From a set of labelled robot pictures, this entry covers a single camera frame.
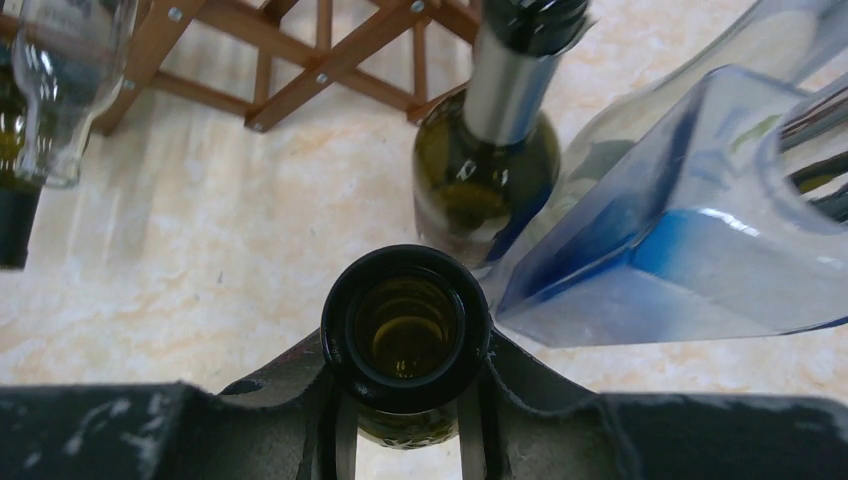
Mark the brown label wine bottle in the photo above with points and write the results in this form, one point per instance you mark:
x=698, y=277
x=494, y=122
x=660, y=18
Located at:
x=486, y=158

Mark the blue square glass bottle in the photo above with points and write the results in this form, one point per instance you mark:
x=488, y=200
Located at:
x=696, y=233

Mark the small clear glass bottle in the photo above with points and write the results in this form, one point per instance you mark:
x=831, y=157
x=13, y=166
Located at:
x=68, y=59

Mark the brown wooden wine rack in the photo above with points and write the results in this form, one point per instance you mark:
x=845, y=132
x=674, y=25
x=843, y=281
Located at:
x=289, y=72

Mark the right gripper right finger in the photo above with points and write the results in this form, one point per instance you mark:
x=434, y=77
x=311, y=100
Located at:
x=548, y=427

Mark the dark green wine bottle left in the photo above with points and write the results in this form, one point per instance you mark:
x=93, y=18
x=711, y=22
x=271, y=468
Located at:
x=19, y=198

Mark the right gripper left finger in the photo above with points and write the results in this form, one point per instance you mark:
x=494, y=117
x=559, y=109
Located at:
x=262, y=426

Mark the white label wine bottle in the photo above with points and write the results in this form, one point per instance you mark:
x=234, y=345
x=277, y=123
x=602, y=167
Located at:
x=404, y=331

